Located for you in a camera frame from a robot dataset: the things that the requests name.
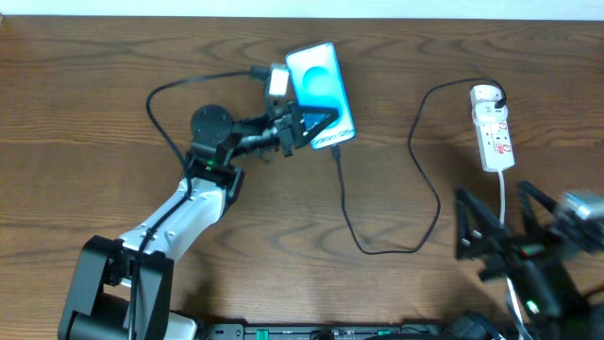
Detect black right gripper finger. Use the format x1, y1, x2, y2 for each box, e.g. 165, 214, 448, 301
516, 179, 561, 237
455, 187, 508, 260

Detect blue Galaxy smartphone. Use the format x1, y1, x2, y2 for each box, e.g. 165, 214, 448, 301
285, 42, 356, 149

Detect black USB charging cable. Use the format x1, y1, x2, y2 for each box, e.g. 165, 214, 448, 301
329, 77, 509, 256

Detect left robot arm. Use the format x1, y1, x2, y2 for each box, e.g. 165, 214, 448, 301
58, 101, 340, 339

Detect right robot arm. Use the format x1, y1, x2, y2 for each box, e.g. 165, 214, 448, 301
455, 181, 603, 339

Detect white USB charger plug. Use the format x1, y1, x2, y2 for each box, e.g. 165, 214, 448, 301
470, 84, 503, 107

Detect white power strip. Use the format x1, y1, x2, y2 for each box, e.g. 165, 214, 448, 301
472, 101, 515, 173

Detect black left camera cable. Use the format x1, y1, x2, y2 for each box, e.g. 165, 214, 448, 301
126, 65, 273, 340

